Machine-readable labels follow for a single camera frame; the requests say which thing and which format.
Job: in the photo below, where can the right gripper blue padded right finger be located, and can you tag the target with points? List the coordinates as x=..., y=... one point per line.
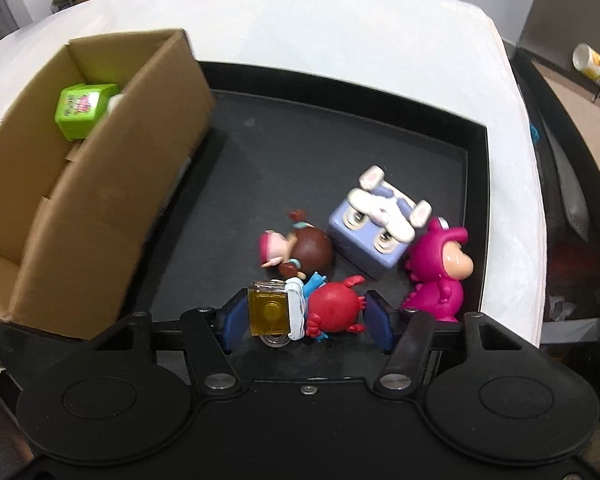
x=379, y=319

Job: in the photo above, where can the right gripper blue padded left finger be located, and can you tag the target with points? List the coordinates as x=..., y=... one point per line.
x=236, y=320

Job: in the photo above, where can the red crab figurine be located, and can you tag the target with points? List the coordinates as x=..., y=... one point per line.
x=284, y=311

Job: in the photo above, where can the magenta dinosaur figurine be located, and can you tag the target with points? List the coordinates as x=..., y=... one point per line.
x=436, y=265

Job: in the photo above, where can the lavender rabbit cube toy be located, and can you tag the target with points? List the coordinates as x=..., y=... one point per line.
x=374, y=225

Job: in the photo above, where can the brown haired girl figurine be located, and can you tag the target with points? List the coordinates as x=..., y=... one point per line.
x=303, y=251

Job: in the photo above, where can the white USB wall charger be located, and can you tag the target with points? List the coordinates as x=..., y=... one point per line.
x=113, y=102

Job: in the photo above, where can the black shallow tray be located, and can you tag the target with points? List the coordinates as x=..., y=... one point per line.
x=281, y=141

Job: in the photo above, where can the brown cardboard box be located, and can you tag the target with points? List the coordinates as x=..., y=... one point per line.
x=74, y=218

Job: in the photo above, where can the green cube toy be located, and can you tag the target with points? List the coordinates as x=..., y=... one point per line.
x=80, y=107

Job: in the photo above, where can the white tablecloth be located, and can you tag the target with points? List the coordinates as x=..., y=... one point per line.
x=445, y=53

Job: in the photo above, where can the stacked paper cups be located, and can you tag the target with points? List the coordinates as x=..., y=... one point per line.
x=587, y=62

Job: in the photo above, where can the dark grey chair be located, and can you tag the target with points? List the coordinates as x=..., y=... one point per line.
x=570, y=177

